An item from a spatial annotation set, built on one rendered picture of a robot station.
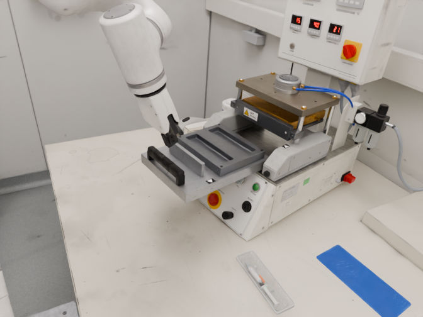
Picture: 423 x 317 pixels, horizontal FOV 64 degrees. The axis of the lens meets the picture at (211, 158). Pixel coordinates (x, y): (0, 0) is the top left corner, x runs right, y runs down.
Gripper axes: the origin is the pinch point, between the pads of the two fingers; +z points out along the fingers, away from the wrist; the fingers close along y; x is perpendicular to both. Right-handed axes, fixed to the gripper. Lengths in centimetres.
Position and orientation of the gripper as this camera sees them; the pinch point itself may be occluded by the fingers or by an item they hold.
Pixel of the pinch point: (169, 138)
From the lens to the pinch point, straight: 83.9
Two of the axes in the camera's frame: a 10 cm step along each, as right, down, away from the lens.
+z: 2.0, 6.9, 7.0
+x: 7.5, -5.6, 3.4
